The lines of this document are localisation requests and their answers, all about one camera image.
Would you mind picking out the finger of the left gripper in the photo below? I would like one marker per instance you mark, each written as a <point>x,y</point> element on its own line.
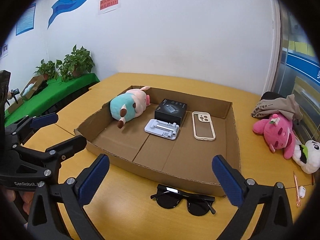
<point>23,129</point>
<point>23,159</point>

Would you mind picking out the cardboard box on green table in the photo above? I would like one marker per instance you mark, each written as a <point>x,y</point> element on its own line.
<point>34,87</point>

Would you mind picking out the teal pink plush pig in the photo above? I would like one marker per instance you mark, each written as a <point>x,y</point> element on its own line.
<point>129,105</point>

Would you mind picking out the pink pen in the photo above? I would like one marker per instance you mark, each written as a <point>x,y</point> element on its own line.
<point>298,201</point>

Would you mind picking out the person left hand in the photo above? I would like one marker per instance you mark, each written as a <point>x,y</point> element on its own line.
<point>20,203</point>

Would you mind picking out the beige clear phone case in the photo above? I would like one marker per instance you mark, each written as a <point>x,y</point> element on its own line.
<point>203,128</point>

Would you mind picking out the pink strawberry bear plush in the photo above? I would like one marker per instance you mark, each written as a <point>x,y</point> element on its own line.
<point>278,133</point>

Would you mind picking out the white panda plush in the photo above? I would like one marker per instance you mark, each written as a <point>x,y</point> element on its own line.
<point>307,156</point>

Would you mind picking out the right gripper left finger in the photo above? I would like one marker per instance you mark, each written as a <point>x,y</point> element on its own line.
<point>45,220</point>

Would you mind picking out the blue framed wall notice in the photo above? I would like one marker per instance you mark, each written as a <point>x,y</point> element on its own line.
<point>26,21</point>

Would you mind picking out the red wall sign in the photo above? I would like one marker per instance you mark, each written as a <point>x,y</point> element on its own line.
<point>108,5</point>

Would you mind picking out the small black product box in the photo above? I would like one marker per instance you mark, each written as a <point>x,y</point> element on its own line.
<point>171,111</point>

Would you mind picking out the beige printed cloth bag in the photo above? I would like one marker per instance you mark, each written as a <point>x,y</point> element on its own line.
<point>286,106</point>

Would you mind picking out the brown cardboard tray box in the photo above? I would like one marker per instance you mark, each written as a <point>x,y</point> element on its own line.
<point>173,142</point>

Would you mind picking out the small white earbud case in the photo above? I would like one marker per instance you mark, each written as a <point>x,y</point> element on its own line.
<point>302,191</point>

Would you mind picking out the black cap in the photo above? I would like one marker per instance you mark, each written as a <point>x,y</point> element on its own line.
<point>269,95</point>

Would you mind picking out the green table cloth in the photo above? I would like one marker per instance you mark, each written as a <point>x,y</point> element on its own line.
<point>53,98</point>

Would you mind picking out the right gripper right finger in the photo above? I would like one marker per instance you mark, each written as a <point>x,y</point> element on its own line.
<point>246,194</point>

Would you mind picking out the potted green plant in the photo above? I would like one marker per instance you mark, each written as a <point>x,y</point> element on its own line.
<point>76,63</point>
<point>47,69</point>

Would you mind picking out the white folding phone stand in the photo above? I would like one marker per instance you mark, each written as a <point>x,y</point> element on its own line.
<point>162,129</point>

